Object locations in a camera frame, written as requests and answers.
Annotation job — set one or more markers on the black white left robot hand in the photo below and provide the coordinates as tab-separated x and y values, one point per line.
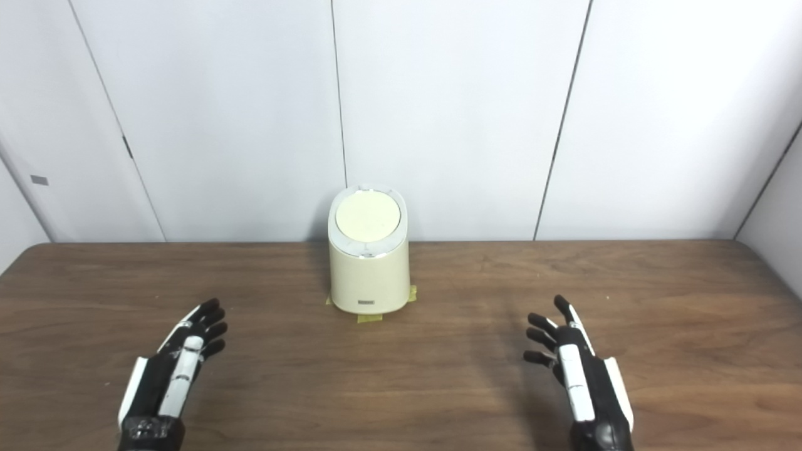
153	394

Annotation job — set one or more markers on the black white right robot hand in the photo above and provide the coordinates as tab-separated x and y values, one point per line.
598	401

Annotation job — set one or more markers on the cream-colored bin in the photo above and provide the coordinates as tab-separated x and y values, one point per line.
368	279

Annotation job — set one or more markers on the round cream bin lid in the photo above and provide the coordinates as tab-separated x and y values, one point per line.
368	216

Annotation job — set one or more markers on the small grey wall label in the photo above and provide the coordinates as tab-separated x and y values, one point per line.
39	180

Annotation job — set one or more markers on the black wall panel hinge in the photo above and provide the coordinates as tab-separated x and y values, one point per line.
127	147

